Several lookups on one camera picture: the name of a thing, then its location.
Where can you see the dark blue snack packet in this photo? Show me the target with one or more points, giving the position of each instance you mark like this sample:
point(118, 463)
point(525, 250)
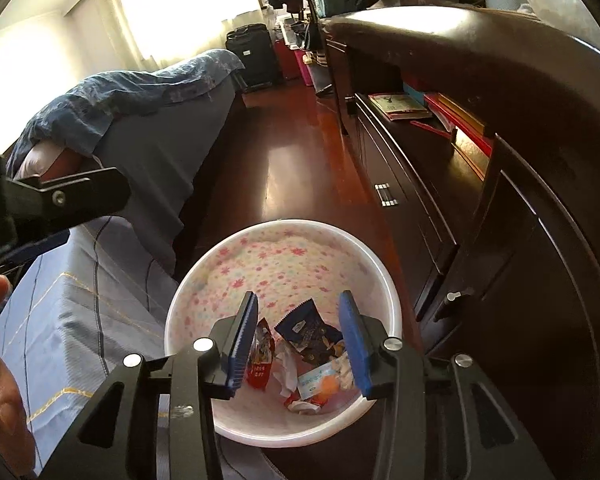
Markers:
point(305, 335)

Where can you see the red snack wrapper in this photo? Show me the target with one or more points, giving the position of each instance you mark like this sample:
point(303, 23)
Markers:
point(259, 360)

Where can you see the metal cabinet latch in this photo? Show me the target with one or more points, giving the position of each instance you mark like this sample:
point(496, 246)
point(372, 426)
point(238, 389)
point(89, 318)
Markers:
point(460, 297)

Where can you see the blue floral duvet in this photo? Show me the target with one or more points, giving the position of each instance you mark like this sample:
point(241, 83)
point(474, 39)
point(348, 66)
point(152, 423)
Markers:
point(130, 90)

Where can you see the black suitcase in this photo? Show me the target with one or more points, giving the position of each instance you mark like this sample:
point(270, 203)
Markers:
point(252, 55)

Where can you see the book with pale cover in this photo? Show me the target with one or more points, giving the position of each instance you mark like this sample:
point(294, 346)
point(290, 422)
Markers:
point(397, 105)

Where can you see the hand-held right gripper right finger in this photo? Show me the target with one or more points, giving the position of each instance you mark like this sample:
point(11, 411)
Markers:
point(352, 345)

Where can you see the white snack wrapper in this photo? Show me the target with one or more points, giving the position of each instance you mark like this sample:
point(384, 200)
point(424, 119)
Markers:
point(344, 367)

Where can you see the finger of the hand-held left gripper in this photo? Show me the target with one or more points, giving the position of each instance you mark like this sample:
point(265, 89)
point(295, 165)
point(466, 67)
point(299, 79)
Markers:
point(30, 247)
point(70, 197)

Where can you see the pink quilt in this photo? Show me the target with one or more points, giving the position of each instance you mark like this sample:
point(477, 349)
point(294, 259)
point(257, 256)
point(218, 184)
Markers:
point(45, 160)

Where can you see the dark wooden dresser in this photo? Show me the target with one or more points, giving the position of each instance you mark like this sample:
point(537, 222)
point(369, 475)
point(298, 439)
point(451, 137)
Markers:
point(530, 210)

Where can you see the white curtain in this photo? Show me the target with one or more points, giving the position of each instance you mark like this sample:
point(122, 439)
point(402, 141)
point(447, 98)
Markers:
point(180, 10)

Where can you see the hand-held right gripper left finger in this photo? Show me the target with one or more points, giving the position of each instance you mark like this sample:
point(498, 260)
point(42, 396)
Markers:
point(240, 345)

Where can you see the pink storage box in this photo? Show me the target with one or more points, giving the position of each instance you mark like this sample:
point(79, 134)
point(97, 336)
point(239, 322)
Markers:
point(305, 75)

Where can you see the clear plastic bag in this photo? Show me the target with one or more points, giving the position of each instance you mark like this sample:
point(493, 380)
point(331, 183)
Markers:
point(555, 0)

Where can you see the bed with grey sheet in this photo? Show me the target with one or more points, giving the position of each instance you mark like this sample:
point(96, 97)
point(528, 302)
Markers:
point(155, 160)

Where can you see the red books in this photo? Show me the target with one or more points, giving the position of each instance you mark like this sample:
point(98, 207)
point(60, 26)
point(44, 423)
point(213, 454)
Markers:
point(460, 120)

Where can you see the orange snack wrapper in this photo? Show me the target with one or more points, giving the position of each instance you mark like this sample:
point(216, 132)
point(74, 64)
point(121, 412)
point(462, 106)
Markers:
point(331, 385)

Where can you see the person's left hand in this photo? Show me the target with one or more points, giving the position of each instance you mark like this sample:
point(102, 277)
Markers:
point(12, 410)

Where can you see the white floral waste bin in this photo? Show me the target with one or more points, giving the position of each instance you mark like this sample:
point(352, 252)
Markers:
point(280, 265)

